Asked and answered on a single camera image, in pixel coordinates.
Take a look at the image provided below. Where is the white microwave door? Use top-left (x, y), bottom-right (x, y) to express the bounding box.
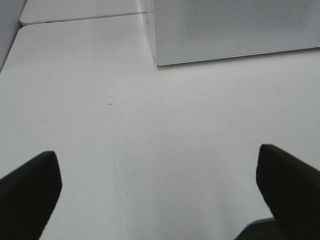
top-left (146, 0), bottom-right (320, 66)

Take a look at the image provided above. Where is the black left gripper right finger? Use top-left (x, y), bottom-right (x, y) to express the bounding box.
top-left (256, 144), bottom-right (320, 240)

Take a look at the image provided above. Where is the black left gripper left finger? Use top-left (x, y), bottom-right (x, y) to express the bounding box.
top-left (0, 151), bottom-right (62, 240)

